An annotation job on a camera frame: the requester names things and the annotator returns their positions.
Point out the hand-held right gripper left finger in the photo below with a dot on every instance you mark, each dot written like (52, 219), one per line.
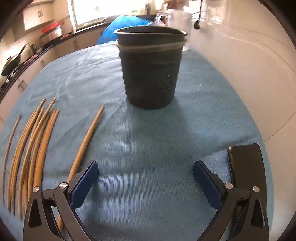
(84, 183)

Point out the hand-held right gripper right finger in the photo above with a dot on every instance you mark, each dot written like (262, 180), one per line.
(207, 185)

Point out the light wooden chopstick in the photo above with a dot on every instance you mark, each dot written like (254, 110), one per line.
(89, 136)

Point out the bunch of bamboo chopsticks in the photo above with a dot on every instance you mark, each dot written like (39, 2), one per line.
(47, 136)

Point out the dark grey utensil holder bucket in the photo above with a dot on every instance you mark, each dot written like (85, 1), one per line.
(148, 76)

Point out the black smartphone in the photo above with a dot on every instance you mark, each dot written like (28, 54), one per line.
(246, 162)

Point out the blue towel cloth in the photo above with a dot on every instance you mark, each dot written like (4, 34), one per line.
(138, 143)

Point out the black kitchen countertop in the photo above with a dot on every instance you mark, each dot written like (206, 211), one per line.
(30, 59)

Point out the beige lower cabinets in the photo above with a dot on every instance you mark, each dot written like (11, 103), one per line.
(69, 44)

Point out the black wok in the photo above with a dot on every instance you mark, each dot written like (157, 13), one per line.
(10, 63)

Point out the metal appliance box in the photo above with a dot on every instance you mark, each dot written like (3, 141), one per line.
(52, 36)

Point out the blue plastic bag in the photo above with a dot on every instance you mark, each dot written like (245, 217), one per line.
(124, 25)

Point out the clear glass mug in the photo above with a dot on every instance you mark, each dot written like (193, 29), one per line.
(178, 20)

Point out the beige upper cabinet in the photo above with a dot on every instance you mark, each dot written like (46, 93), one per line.
(34, 18)

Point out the kitchen window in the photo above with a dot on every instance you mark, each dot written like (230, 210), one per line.
(104, 9)

